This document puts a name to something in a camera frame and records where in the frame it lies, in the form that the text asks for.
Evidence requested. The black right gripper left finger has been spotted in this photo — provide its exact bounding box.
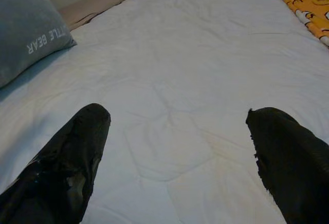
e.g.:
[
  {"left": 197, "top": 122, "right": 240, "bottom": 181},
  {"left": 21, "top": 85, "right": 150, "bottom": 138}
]
[{"left": 0, "top": 103, "right": 112, "bottom": 224}]

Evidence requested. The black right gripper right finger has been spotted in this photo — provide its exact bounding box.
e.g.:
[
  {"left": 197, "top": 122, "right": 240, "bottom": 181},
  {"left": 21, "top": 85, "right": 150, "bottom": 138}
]
[{"left": 246, "top": 106, "right": 329, "bottom": 224}]

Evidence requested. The grey Little Bear pillow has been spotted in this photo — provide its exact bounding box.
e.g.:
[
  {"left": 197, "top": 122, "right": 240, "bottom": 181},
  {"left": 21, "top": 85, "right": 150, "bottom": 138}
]
[{"left": 0, "top": 0, "right": 78, "bottom": 88}]

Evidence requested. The white quilted duvet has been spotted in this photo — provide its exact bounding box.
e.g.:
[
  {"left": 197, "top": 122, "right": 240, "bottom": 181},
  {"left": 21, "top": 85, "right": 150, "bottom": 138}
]
[{"left": 0, "top": 0, "right": 329, "bottom": 224}]

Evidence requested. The yellow cartoon print blanket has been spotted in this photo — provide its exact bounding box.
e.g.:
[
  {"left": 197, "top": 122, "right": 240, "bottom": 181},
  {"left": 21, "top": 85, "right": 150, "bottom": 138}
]
[{"left": 274, "top": 0, "right": 329, "bottom": 47}]

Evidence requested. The beige printed packaging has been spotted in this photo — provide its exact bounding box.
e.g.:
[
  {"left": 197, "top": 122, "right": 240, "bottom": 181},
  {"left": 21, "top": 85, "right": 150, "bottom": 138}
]
[{"left": 38, "top": 0, "right": 141, "bottom": 31}]

